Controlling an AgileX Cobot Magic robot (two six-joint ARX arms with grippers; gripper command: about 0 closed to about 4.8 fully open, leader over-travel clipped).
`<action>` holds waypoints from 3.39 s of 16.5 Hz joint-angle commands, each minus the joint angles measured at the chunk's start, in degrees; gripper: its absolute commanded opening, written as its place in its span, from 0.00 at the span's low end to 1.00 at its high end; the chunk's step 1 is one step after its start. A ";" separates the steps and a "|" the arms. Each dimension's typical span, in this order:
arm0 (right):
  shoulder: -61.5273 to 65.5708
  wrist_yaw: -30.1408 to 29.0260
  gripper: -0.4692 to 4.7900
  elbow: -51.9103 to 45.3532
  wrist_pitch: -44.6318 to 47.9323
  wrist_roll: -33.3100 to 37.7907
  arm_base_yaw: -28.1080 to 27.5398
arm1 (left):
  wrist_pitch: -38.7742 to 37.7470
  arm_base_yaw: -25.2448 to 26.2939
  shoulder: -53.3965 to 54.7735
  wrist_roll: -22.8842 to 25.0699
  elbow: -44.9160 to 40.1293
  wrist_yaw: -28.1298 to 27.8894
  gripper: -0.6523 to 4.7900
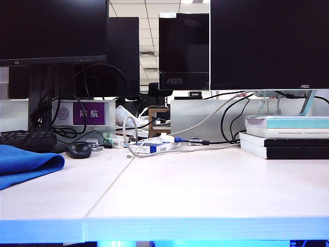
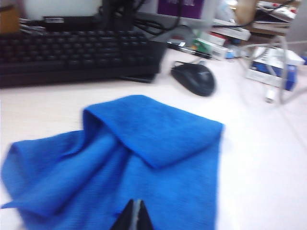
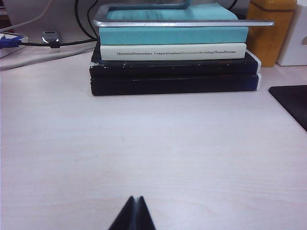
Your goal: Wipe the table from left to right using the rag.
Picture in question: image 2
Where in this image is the long grey looped cable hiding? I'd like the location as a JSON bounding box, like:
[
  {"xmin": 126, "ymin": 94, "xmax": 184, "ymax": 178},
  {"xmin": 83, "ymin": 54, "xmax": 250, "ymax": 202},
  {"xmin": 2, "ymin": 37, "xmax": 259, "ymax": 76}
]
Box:
[{"xmin": 239, "ymin": 35, "xmax": 299, "ymax": 106}]

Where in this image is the green and white small box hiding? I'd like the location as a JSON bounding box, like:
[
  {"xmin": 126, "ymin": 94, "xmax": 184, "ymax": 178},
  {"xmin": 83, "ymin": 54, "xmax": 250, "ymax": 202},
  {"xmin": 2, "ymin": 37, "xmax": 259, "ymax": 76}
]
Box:
[{"xmin": 193, "ymin": 31, "xmax": 229, "ymax": 59}]

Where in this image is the black computer mouse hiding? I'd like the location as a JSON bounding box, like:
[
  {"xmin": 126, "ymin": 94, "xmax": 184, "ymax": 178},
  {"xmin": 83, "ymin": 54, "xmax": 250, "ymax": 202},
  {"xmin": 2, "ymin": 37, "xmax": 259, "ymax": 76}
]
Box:
[{"xmin": 170, "ymin": 62, "xmax": 216, "ymax": 97}]

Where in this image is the small wooden shelf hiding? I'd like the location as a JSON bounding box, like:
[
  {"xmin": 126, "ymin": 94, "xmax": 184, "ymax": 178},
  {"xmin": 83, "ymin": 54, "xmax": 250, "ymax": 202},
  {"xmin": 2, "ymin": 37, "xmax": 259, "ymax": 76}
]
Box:
[{"xmin": 235, "ymin": 0, "xmax": 298, "ymax": 37}]

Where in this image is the grey cable with white plug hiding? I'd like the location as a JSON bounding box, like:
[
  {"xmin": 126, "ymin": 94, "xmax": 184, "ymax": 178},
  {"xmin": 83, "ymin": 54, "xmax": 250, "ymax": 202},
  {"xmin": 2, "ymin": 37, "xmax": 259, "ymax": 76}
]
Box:
[{"xmin": 261, "ymin": 57, "xmax": 276, "ymax": 104}]

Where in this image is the blue and white cardboard box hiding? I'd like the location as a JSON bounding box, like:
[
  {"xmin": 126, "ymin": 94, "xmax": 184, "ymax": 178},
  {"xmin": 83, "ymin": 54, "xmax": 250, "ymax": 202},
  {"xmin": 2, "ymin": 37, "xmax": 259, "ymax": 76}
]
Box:
[{"xmin": 245, "ymin": 46, "xmax": 306, "ymax": 92}]

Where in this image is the blue microfibre rag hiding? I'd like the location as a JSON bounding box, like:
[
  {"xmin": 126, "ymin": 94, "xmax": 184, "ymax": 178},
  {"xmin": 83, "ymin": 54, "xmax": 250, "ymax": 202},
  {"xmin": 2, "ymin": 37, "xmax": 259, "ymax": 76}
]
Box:
[{"xmin": 0, "ymin": 94, "xmax": 225, "ymax": 230}]

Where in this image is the black monitor cable bundle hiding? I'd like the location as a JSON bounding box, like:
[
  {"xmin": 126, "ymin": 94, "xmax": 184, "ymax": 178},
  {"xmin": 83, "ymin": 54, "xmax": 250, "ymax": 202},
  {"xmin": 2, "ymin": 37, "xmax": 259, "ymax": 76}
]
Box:
[{"xmin": 133, "ymin": 0, "xmax": 181, "ymax": 32}]

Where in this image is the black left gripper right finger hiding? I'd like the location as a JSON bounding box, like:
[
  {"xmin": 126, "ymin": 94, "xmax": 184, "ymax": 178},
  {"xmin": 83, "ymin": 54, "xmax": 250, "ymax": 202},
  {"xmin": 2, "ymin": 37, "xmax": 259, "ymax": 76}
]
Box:
[{"xmin": 137, "ymin": 199, "xmax": 154, "ymax": 230}]

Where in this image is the black computer keyboard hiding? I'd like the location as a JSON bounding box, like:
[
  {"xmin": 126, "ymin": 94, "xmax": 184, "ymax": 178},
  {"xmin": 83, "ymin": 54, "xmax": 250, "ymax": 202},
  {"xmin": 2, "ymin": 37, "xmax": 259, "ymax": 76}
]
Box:
[{"xmin": 0, "ymin": 30, "xmax": 166, "ymax": 90}]

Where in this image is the purple acrylic name sign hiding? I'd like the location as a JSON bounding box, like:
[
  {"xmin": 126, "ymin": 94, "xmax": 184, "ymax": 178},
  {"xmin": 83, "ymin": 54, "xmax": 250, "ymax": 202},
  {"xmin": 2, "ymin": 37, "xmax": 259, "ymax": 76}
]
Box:
[{"xmin": 157, "ymin": 0, "xmax": 214, "ymax": 27}]

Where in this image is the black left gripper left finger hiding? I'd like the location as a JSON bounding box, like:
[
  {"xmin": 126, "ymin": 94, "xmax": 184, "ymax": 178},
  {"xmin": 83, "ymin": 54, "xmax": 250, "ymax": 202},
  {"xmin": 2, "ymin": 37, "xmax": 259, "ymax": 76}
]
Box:
[{"xmin": 111, "ymin": 198, "xmax": 136, "ymax": 230}]

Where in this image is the black monitor with black stand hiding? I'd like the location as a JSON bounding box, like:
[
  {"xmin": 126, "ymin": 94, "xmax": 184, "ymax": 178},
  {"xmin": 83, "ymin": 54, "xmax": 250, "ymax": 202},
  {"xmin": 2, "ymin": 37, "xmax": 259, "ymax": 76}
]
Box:
[{"xmin": 42, "ymin": 0, "xmax": 145, "ymax": 34}]

